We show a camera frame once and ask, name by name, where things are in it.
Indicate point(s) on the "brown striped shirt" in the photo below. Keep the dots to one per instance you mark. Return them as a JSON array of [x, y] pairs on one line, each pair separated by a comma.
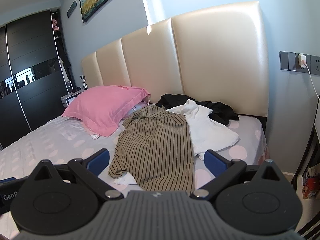
[[155, 150]]

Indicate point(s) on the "white nightstand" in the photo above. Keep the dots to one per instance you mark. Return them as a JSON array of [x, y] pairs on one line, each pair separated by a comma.
[[67, 101]]

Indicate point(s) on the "white charger plug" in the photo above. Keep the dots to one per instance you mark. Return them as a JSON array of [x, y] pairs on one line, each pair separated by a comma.
[[301, 60]]

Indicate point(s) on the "black crumpled garment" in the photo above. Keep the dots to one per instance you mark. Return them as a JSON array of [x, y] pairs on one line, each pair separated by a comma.
[[222, 112]]

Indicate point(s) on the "black wall bar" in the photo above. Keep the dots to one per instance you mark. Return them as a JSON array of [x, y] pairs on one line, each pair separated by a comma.
[[71, 9]]

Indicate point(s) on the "framed landscape painting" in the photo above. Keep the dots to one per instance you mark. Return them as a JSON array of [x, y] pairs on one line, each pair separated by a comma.
[[105, 0]]

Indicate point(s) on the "white cloth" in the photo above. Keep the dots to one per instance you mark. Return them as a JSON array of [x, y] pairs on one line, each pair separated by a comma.
[[125, 180]]

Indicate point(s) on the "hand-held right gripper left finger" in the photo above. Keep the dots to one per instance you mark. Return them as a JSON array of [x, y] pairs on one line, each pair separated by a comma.
[[100, 158]]

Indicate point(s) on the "grey wall socket panel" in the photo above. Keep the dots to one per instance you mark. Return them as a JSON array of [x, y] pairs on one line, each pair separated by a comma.
[[287, 61]]

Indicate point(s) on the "red box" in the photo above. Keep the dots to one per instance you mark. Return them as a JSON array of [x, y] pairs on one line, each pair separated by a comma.
[[311, 187]]

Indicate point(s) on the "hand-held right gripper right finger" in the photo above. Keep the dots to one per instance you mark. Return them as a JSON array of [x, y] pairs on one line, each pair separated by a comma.
[[215, 161]]

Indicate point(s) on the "white metal rack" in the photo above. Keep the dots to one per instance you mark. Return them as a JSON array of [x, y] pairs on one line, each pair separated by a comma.
[[67, 85]]

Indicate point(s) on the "black sliding wardrobe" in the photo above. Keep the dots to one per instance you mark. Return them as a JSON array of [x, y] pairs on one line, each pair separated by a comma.
[[32, 100]]

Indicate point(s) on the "cream padded headboard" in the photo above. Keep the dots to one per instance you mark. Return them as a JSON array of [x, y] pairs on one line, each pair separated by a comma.
[[212, 60]]

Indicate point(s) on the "white crumpled garment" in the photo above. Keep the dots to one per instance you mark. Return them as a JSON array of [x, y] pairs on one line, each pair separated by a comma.
[[210, 132]]

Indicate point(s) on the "bed with dotted sheet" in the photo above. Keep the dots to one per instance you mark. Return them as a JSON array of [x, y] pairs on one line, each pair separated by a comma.
[[50, 140]]

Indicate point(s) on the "pink pillow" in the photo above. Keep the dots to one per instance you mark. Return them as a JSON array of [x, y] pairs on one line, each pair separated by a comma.
[[100, 110]]

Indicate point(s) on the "pink folded cloth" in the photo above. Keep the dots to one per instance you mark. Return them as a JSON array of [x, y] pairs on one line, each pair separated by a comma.
[[55, 26]]

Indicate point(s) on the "white pillow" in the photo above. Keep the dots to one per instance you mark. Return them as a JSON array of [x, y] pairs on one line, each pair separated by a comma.
[[136, 108]]

